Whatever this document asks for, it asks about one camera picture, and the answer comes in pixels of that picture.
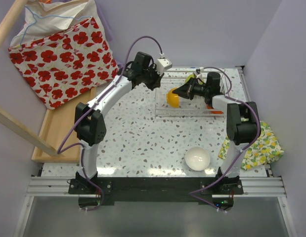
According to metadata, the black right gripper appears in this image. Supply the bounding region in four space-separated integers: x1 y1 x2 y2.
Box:
173 77 209 100

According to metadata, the yellow orange plastic bowl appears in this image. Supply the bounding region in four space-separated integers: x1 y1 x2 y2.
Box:
166 87 179 108

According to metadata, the lime green bowl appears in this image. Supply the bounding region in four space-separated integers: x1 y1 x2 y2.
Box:
184 74 196 83

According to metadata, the white wire dish rack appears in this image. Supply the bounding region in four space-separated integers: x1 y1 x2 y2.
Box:
155 67 225 119

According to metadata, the red orange plastic bowl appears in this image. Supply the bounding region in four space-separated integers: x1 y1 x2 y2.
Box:
206 104 224 115

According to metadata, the white plastic bowl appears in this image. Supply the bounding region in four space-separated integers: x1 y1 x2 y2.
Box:
185 147 211 171

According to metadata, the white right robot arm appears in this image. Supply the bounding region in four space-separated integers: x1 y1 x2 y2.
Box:
167 72 261 195

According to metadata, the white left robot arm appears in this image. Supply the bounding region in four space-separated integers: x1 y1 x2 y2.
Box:
75 52 172 194

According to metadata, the red poppy print bag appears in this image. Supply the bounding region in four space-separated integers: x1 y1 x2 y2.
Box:
8 18 119 110

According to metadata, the wooden tray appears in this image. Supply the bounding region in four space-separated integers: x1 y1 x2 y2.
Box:
32 88 96 163

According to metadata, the lemon print cloth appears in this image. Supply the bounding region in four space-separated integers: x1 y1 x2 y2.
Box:
218 121 284 171

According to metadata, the white cloth bag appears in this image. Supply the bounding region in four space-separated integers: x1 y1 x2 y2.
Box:
9 0 99 47

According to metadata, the wooden pole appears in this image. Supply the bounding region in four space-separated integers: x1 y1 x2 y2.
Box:
0 0 27 48

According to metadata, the wooden beam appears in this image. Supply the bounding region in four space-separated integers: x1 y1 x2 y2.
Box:
0 107 58 157

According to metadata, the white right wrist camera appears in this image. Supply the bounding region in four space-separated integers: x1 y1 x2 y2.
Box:
194 68 204 80

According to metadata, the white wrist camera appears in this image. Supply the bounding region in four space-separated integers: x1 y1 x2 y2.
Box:
194 68 204 80
156 58 173 75

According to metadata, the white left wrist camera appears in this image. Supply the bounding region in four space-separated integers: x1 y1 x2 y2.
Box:
156 58 173 75

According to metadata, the aluminium rail frame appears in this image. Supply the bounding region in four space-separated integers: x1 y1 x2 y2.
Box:
13 67 296 237

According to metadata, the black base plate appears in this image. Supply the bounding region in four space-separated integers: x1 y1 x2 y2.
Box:
67 174 244 210

